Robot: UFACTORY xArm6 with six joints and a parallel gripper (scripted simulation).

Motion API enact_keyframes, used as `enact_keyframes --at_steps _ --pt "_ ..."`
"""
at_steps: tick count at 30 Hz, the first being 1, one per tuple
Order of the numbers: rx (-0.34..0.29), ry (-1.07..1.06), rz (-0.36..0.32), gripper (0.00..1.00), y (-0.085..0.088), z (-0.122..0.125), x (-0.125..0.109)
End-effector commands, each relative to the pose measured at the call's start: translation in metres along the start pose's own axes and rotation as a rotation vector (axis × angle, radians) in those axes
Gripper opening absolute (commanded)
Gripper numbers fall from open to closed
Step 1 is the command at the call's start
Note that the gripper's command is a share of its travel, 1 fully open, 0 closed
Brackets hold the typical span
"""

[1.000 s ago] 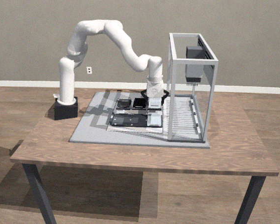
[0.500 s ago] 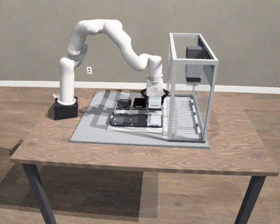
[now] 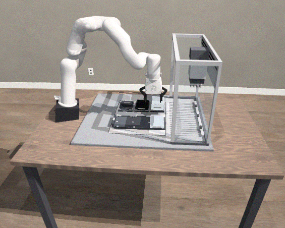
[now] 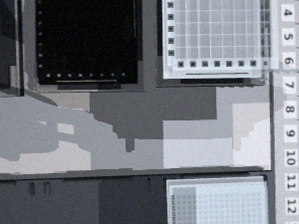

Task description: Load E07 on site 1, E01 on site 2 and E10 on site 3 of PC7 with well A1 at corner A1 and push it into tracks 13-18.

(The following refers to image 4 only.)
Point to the black well plate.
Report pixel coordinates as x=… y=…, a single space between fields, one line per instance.
x=116 y=59

